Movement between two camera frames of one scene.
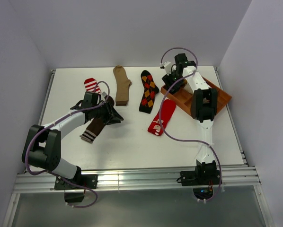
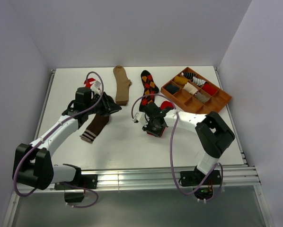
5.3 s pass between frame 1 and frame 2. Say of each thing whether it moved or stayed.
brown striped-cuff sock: stayed
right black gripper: moved
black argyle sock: stayed
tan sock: stayed
